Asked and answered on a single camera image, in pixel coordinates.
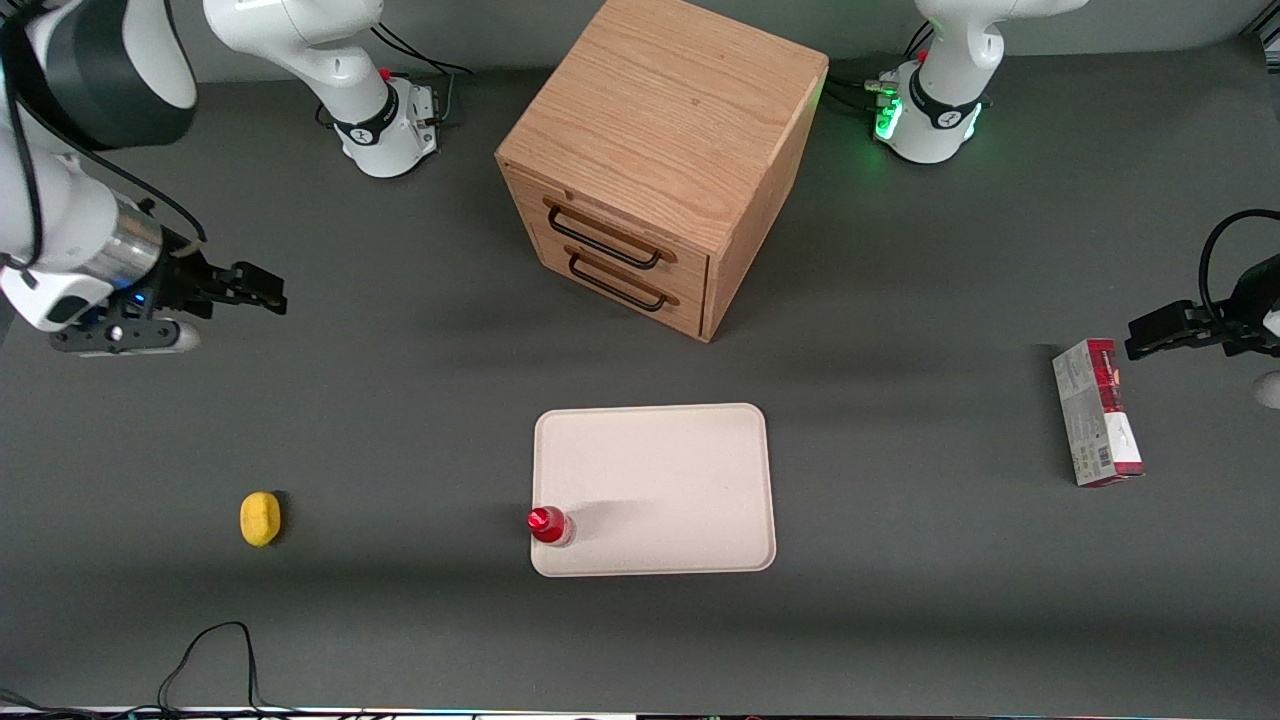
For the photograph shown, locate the thin black table cable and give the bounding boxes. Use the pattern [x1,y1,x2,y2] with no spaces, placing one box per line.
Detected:
[0,621,311,720]

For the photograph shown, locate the red coke bottle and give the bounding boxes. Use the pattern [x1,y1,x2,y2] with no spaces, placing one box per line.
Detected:
[527,506,577,549]

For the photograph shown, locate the black left arm base cables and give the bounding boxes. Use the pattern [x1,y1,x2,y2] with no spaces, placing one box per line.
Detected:
[824,20,937,119]

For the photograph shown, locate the black left wrist cable loop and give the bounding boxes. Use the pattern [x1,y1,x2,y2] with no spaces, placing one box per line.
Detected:
[1198,208,1280,323]

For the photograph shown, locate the beige rectangular tray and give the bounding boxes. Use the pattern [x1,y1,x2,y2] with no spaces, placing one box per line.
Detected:
[530,403,778,579]

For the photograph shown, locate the yellow lemon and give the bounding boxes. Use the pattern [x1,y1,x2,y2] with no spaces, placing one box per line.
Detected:
[239,490,283,549]

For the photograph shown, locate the wooden two-drawer cabinet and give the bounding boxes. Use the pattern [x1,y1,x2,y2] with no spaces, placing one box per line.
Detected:
[495,0,830,344]

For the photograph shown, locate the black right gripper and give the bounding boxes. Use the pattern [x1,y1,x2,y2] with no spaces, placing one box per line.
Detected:
[135,228,289,323]

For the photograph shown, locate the black arm base cables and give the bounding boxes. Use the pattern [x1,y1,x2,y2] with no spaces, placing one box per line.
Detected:
[824,20,937,119]
[315,14,477,129]

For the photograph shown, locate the black right arm base cables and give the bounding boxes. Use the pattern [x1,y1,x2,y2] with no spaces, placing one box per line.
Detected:
[315,14,477,129]

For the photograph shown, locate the black drawer handle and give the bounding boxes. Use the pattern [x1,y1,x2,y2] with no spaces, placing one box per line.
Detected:
[564,245,681,313]
[543,197,678,271]

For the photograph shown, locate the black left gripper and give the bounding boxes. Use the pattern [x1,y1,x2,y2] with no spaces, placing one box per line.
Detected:
[1125,254,1280,362]

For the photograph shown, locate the red and grey carton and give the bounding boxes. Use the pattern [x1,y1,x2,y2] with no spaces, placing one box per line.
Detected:
[1051,338,1146,489]

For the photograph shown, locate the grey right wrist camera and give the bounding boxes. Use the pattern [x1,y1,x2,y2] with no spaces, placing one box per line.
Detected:
[49,317,202,357]

